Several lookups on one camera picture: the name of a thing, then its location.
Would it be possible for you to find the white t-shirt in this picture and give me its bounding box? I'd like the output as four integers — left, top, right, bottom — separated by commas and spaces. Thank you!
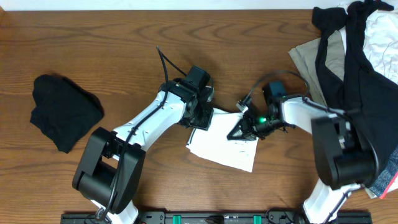
186, 108, 258, 172

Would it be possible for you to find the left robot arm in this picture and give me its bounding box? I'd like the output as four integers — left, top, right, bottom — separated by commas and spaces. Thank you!
61, 66, 214, 223

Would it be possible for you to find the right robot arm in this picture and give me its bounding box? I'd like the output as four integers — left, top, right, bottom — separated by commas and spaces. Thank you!
227, 82, 379, 223

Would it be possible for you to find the beige garment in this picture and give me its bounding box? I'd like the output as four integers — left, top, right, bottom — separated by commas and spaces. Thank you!
289, 30, 345, 106

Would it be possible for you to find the black garment in pile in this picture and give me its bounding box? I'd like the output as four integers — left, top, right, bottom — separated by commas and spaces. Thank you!
312, 1, 397, 170

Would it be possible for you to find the folded black cloth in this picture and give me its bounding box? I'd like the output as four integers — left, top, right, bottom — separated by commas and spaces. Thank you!
30, 74, 104, 154

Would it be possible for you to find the grey cloth with red tag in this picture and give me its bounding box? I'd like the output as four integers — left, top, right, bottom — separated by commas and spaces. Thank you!
365, 149, 397, 199

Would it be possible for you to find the white wrinkled garment in pile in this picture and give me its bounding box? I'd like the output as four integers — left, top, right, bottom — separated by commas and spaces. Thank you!
338, 2, 398, 85

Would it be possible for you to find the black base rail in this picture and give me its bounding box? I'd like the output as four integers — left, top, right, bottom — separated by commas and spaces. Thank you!
60, 210, 373, 224

